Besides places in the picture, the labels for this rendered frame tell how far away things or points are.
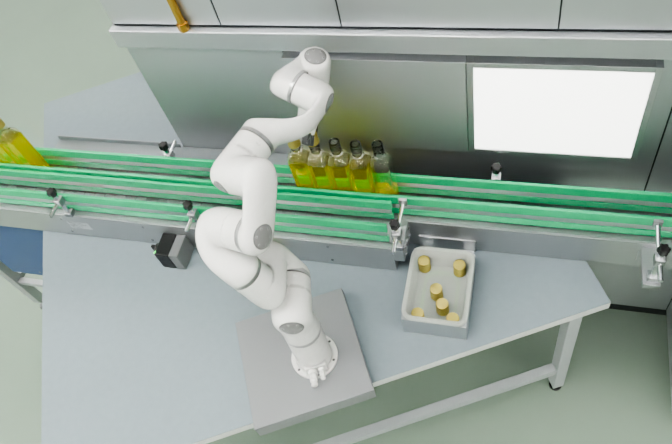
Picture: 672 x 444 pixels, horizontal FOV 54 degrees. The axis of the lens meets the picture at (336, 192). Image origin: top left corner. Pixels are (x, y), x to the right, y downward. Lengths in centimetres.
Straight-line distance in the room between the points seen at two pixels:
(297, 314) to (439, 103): 65
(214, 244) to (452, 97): 72
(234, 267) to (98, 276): 92
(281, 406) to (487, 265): 69
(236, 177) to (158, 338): 86
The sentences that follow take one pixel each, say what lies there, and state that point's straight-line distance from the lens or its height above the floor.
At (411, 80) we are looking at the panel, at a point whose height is 126.
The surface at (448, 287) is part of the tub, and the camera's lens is 189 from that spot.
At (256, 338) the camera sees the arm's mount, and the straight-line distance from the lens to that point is 189.
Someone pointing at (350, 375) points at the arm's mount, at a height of 80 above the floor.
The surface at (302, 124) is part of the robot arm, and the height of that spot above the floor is 143.
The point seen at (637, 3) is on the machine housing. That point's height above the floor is 147.
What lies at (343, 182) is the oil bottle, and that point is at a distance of 184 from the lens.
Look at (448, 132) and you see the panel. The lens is 182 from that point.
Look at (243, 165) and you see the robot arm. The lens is 130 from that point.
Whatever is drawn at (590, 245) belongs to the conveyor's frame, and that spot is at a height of 84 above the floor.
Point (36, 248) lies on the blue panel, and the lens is 270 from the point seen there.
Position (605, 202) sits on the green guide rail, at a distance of 189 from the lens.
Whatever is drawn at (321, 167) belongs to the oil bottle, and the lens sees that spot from 180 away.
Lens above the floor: 245
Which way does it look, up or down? 53 degrees down
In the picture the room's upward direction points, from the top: 17 degrees counter-clockwise
